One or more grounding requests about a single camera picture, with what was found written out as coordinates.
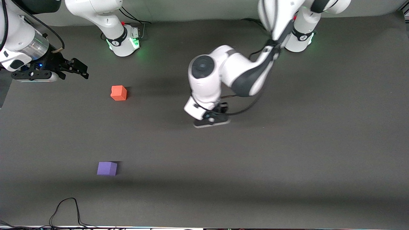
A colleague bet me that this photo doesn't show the orange foam block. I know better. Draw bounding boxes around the orange foam block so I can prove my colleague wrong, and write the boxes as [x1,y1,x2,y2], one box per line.
[111,85,127,101]

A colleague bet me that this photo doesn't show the purple foam block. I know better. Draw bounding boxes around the purple foam block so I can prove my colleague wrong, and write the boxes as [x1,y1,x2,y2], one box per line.
[97,162,118,176]

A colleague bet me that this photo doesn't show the black left arm wrist cable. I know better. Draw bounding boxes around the black left arm wrist cable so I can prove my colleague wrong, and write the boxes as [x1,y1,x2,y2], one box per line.
[190,19,294,116]

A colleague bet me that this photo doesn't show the black arm wrist cable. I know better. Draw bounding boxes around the black arm wrist cable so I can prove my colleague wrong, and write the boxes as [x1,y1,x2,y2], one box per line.
[0,0,66,53]
[190,19,294,116]

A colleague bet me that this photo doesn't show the black right arm wrist cable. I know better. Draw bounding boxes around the black right arm wrist cable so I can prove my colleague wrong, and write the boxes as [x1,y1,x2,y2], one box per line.
[0,0,66,53]

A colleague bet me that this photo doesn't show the black right arm base cables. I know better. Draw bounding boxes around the black right arm base cables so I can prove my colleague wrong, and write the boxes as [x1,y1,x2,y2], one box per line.
[120,6,152,41]

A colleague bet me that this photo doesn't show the black arm base cables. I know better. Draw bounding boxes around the black arm base cables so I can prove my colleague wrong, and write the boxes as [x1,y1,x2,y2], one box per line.
[241,18,266,29]
[120,6,152,41]

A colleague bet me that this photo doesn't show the black left arm base cables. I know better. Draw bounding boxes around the black left arm base cables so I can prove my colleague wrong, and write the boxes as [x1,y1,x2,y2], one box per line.
[241,18,266,29]

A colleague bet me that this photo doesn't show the black cable on table edge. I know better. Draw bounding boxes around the black cable on table edge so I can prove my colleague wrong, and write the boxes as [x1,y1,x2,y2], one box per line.
[0,197,106,230]

